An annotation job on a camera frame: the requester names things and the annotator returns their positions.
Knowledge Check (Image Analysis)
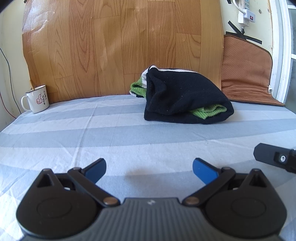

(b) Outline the green knitted garment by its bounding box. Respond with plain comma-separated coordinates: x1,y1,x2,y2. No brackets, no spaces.
129,77,227,120

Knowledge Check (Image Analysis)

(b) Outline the navy white-striped garment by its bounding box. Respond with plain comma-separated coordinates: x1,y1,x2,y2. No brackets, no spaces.
144,66,234,125

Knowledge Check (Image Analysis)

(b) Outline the striped blue bed sheet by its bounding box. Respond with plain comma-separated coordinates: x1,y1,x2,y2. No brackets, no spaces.
1,95,295,240

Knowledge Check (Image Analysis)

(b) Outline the white enamel mug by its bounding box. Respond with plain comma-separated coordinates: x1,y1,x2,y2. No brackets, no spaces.
21,85,50,113

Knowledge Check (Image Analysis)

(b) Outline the brown seat cushion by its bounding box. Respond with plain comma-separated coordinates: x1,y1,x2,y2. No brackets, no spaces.
221,34,284,106

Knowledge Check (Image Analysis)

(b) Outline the wood-pattern vinyl sheet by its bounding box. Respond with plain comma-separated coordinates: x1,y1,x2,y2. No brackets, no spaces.
22,0,224,103

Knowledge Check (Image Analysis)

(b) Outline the white window frame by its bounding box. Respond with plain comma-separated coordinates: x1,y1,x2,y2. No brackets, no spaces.
269,1,295,103

